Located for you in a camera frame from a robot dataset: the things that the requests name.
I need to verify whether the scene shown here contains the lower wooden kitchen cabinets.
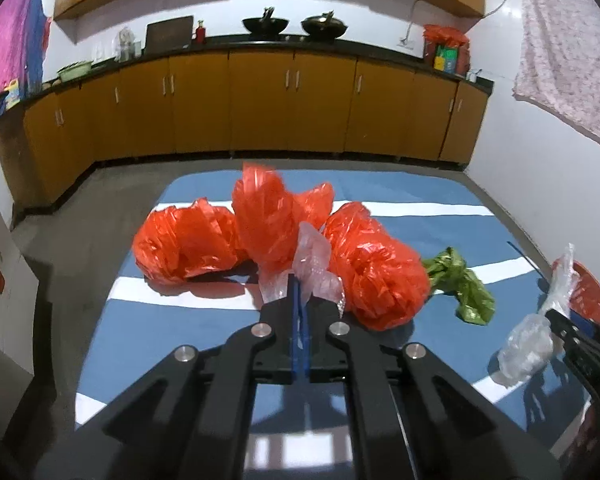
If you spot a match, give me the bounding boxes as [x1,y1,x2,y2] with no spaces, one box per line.
[0,44,493,212]

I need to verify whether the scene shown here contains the olive green plastic bag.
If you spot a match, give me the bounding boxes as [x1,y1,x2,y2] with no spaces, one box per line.
[422,247,495,326]

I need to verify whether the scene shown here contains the small bubble wrap piece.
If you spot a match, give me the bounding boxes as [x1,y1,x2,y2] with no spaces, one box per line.
[498,243,580,385]

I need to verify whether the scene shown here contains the black wok left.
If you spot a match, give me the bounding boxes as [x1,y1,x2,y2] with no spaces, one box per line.
[242,6,289,38]

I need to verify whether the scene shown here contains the black wok right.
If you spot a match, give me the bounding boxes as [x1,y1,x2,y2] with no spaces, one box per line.
[301,11,348,41]

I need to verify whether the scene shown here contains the red plastic bag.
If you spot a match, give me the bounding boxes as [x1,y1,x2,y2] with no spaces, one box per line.
[232,164,335,274]
[323,202,430,332]
[132,198,249,285]

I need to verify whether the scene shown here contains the pink floral hanging cloth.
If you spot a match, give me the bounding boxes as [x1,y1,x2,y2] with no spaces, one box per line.
[514,0,600,144]

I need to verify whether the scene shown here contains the dark cutting board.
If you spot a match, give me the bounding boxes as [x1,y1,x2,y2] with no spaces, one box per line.
[144,15,194,55]

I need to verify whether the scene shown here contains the pale pink clear bag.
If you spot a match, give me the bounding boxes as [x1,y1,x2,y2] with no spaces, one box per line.
[258,221,346,316]

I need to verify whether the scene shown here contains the magenta blue hanging cloth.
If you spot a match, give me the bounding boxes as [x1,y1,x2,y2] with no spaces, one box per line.
[0,0,50,99]

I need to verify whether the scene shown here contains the blue striped tablecloth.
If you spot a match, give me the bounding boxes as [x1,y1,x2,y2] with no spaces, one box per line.
[74,169,589,470]

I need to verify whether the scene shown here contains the glass jars on counter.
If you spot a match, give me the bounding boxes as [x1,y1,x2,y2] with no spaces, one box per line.
[114,27,142,63]

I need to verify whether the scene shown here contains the red plastic basket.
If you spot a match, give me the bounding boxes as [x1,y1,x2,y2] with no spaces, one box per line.
[570,261,600,324]

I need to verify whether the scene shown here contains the red bottle on counter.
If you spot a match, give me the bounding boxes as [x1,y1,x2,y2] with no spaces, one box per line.
[195,21,206,44]

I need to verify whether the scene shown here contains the black wok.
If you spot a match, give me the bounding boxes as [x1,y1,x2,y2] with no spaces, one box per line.
[301,11,348,41]
[242,6,289,38]

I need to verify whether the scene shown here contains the red bag on counter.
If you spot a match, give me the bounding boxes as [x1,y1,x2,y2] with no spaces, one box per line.
[422,24,470,77]

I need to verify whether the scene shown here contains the green basin on counter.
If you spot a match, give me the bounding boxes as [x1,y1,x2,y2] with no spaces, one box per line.
[57,61,93,82]

